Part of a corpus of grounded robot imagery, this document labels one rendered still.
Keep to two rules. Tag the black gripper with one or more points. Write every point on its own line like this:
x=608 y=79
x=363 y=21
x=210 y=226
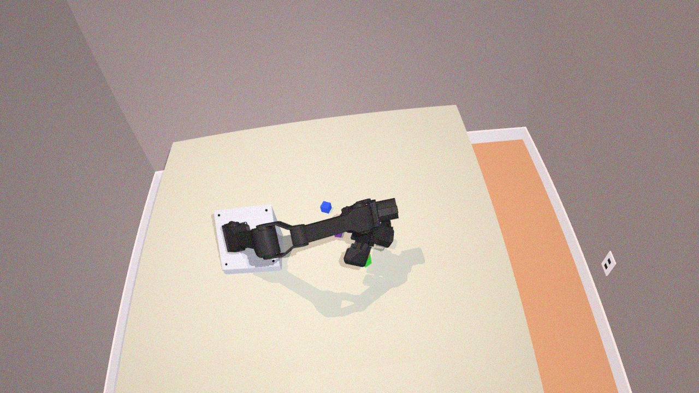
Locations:
x=359 y=251

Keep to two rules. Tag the blue block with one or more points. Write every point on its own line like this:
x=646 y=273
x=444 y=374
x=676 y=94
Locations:
x=325 y=207

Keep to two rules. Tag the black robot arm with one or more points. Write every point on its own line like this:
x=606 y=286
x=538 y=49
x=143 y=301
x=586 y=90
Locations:
x=362 y=217

